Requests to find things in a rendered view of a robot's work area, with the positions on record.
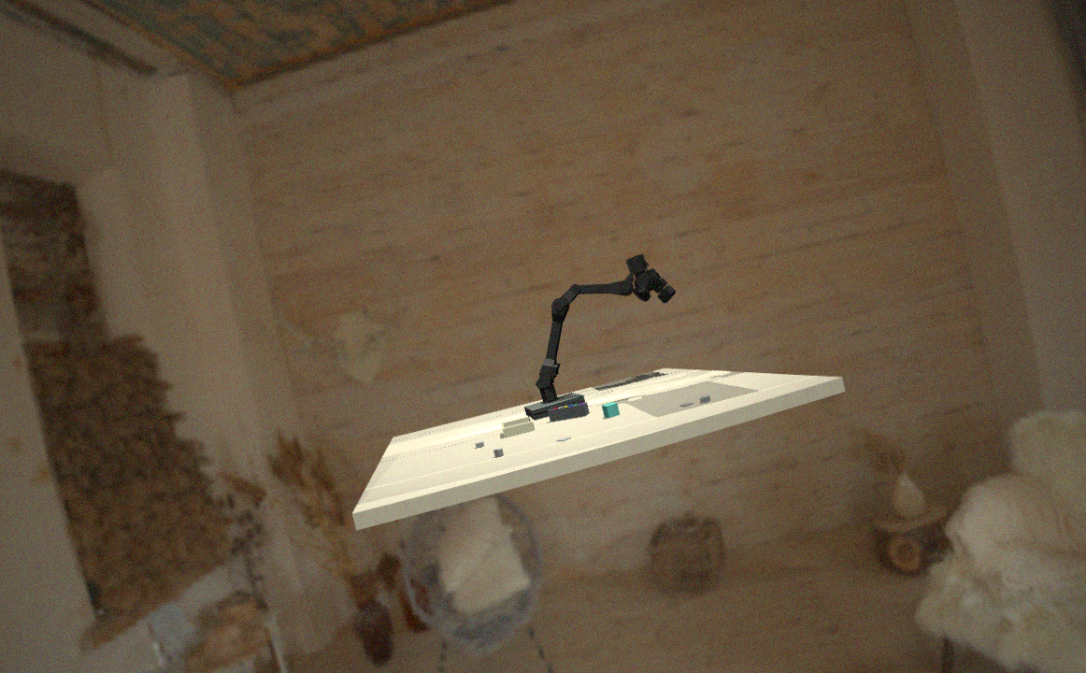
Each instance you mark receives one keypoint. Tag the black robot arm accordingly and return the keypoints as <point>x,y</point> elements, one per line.
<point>560,306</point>

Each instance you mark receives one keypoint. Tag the beige shallow tray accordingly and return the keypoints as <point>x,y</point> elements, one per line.
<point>518,427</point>

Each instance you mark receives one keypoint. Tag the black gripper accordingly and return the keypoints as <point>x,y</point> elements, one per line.
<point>659,285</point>

